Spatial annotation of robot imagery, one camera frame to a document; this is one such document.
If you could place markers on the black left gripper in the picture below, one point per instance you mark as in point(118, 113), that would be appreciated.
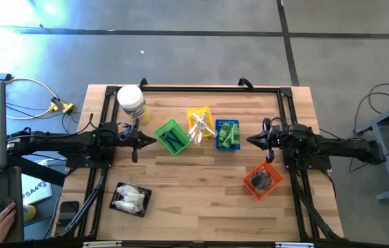
point(134, 141)

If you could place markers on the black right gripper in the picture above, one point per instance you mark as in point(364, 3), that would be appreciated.
point(283, 141)

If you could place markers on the small green toiletry bottle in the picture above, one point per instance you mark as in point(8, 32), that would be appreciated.
point(225, 128)
point(235, 135)
point(228, 141)
point(220, 137)
point(230, 132)

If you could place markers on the bagged toothbrush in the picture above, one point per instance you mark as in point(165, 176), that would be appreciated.
point(193, 130)
point(204, 120)
point(199, 136)
point(206, 126)

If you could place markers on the clear bag white cotton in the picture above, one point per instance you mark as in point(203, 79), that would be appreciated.
point(127, 189)
point(125, 206)

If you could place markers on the white cotton bag black print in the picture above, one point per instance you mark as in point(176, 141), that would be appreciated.
point(136, 199)

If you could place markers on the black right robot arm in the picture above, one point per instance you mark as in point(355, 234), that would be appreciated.
point(338, 146)

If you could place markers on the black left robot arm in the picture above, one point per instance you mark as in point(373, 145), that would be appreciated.
point(63, 141)

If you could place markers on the blue plastic basket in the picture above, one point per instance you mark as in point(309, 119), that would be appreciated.
point(237, 147)

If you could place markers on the green plastic basket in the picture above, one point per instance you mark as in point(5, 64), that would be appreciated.
point(177, 127)

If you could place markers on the orange plastic basket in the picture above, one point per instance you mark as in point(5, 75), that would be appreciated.
point(276, 177)

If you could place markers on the yellow Lysol wipes canister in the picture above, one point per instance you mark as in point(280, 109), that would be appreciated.
point(130, 98)

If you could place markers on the yellow plastic basket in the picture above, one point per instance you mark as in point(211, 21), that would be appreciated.
point(194, 113)

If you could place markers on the black table clamp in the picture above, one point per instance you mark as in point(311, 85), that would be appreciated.
point(245, 82)
point(143, 82)

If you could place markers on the black plastic basket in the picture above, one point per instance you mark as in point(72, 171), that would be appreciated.
point(147, 203)

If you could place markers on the white printed booklet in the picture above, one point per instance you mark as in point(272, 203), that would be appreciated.
point(37, 193)

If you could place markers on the grey metal table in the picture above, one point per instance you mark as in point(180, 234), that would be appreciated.
point(387, 172)

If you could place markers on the small yellow white container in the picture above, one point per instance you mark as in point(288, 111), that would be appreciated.
point(29, 213)

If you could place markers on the black computer mouse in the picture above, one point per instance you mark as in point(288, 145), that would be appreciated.
point(3, 203)

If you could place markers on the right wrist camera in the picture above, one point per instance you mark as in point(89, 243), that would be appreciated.
point(278, 131)

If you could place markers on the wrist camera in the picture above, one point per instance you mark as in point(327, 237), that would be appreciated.
point(127, 132)
point(278, 131)

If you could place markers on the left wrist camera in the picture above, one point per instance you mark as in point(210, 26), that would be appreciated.
point(127, 132)

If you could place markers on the black aluminium table frame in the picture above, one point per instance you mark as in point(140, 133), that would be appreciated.
point(215, 89)

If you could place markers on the silver metal bracket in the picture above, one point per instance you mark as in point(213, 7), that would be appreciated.
point(103, 244)
point(294, 245)

